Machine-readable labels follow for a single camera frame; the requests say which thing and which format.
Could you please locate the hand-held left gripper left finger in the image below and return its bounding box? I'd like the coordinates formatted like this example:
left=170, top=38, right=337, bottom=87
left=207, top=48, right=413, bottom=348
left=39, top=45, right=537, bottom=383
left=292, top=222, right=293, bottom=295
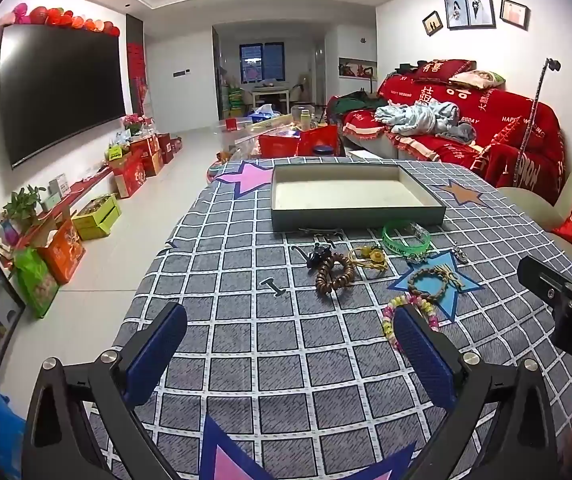
left=21, top=301, right=189, bottom=480

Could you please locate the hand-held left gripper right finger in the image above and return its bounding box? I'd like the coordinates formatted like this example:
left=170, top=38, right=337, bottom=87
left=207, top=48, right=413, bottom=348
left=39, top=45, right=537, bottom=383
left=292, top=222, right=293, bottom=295
left=393, top=305, right=560, bottom=480

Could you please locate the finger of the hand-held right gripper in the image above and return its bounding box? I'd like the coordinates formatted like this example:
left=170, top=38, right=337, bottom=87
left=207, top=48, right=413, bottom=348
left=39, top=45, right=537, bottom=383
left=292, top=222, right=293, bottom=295
left=518, top=255, right=572, bottom=307

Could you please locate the braided rope bracelet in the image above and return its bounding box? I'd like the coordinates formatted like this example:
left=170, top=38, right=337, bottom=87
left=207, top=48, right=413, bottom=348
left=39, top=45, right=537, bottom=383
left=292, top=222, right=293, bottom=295
left=407, top=262, right=467, bottom=304

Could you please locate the yellow sunflower hair tie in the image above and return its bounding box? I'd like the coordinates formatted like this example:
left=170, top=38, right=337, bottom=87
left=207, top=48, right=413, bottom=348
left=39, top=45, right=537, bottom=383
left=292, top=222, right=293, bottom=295
left=348, top=244, right=390, bottom=274

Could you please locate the green translucent bracelet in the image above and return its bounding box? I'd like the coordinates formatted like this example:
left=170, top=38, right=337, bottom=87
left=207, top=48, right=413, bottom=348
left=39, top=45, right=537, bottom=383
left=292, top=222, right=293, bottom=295
left=382, top=220, right=432, bottom=257

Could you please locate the brown wooden bead bracelet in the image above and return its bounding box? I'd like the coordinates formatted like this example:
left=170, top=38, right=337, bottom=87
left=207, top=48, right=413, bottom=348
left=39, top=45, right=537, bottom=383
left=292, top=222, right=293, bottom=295
left=315, top=252, right=355, bottom=294

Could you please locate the black hair claw clip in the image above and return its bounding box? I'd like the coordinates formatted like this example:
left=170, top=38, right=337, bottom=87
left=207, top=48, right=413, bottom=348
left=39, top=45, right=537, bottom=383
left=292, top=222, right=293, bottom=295
left=291, top=242, right=337, bottom=271

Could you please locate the grey shallow tray box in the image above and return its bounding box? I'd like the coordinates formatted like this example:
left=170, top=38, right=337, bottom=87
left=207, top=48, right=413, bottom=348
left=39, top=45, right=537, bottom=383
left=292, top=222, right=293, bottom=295
left=270, top=161, right=447, bottom=234

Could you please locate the blue paper star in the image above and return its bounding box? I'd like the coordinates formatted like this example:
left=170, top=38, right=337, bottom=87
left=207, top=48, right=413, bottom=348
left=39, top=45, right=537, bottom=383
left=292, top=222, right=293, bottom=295
left=387, top=249, right=484, bottom=323

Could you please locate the grey checked tablecloth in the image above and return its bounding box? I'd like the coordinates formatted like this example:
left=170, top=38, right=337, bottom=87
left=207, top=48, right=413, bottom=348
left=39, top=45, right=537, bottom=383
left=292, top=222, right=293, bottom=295
left=88, top=157, right=572, bottom=480

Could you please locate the brown paper star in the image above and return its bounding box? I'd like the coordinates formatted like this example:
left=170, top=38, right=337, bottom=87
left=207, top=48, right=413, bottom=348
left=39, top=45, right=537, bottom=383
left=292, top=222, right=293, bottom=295
left=438, top=179, right=490, bottom=207

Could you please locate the orange snack bag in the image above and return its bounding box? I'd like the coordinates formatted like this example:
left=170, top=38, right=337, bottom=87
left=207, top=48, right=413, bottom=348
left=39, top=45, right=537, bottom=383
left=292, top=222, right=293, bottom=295
left=36, top=220, right=87, bottom=286

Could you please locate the green snack bag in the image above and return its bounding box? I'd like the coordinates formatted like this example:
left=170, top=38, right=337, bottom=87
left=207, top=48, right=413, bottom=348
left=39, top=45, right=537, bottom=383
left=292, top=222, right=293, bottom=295
left=13, top=247, right=61, bottom=318

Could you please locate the large pink paper star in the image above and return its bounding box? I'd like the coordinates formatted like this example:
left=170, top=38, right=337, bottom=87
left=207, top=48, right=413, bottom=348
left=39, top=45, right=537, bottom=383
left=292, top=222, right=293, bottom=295
left=198, top=412, right=417, bottom=480

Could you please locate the yellow-green cardboard box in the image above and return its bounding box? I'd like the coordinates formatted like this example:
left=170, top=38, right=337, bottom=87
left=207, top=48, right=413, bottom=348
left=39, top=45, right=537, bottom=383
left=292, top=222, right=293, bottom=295
left=72, top=194, right=122, bottom=241

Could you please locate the red covered sofa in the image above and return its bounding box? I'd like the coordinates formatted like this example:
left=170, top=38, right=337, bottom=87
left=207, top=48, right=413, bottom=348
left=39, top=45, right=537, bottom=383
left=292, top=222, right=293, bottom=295
left=341, top=72, right=567, bottom=206

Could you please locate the black phone stand pole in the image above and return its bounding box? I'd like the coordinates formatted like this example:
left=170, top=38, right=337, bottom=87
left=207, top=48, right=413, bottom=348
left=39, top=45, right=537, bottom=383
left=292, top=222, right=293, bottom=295
left=513, top=58, right=562, bottom=186

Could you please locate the red television shelf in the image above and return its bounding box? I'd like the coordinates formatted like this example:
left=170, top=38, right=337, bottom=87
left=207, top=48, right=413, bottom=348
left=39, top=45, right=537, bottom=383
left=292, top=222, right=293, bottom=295
left=0, top=165, right=117, bottom=261

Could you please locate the green potted plant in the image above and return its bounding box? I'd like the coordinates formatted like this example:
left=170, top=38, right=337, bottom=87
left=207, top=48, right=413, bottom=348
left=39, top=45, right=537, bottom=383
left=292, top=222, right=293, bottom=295
left=3, top=185, right=47, bottom=233

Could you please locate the light blue clothes pile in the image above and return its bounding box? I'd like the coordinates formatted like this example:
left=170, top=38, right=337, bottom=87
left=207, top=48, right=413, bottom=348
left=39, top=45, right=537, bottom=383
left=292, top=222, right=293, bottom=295
left=375, top=101, right=477, bottom=142

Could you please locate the floral pillow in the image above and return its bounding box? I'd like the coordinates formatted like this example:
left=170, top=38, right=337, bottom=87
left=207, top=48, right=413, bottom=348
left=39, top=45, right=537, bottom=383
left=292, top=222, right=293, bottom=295
left=448, top=70, right=507, bottom=89

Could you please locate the pink flower pot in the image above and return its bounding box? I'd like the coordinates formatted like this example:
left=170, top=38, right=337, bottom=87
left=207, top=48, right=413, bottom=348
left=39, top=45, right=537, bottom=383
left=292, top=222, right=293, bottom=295
left=122, top=114, right=153, bottom=136

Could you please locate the red gift bag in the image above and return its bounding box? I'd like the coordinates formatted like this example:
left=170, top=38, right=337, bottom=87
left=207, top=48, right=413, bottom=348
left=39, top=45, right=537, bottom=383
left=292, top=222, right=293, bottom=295
left=258, top=132, right=299, bottom=158

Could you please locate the red rectangular cushion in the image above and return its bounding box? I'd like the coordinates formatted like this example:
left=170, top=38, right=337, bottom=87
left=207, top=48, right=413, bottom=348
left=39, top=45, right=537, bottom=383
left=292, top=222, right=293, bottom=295
left=413, top=59, right=478, bottom=85

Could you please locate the red open gift box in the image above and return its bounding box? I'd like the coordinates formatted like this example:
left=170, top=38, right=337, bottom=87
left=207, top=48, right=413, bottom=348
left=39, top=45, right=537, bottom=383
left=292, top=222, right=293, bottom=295
left=298, top=124, right=341, bottom=157

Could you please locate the dark green clothing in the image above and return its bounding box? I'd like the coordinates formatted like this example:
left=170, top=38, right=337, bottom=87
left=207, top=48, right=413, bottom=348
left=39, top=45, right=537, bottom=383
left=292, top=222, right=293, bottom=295
left=327, top=91, right=382, bottom=121

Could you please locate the black flat television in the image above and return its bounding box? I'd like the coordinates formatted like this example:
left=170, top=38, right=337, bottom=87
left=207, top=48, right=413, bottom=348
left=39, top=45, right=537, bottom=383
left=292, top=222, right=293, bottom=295
left=0, top=25, right=128, bottom=170

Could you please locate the white side table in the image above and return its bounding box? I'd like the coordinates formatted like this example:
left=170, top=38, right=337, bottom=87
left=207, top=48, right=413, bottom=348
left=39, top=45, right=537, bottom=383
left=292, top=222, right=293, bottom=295
left=252, top=87, right=291, bottom=111

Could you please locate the dark framed window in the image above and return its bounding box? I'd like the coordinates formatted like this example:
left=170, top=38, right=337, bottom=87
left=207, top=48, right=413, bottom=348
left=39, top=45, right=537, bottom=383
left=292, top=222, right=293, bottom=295
left=239, top=42, right=285, bottom=85

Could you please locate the row of red paper lanterns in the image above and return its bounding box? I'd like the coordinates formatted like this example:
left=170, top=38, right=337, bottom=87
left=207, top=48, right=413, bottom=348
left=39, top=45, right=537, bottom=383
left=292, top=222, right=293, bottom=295
left=0, top=3, right=122, bottom=37

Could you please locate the colourful flower bead bracelet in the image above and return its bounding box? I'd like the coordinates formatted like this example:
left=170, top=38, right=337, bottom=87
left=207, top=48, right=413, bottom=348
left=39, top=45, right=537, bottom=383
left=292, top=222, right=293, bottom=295
left=381, top=294, right=441, bottom=354

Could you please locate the pink picture photo frame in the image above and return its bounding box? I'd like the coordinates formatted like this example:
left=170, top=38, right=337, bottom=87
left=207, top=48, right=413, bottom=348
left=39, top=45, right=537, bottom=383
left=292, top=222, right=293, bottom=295
left=500, top=0, right=531, bottom=30

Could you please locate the red wall hanging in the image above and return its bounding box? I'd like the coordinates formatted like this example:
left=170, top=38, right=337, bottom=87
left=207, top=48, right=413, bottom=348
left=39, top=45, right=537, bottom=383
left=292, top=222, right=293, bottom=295
left=127, top=42, right=147, bottom=116

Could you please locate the small black photo frame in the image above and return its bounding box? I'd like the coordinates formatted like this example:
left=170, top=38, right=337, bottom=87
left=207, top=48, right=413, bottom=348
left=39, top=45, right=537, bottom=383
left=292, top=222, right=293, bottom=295
left=422, top=10, right=443, bottom=37

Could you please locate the large double photo frame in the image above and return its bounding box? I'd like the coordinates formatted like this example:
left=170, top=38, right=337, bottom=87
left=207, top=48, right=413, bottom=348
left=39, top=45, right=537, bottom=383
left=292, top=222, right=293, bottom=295
left=444, top=0, right=496, bottom=31

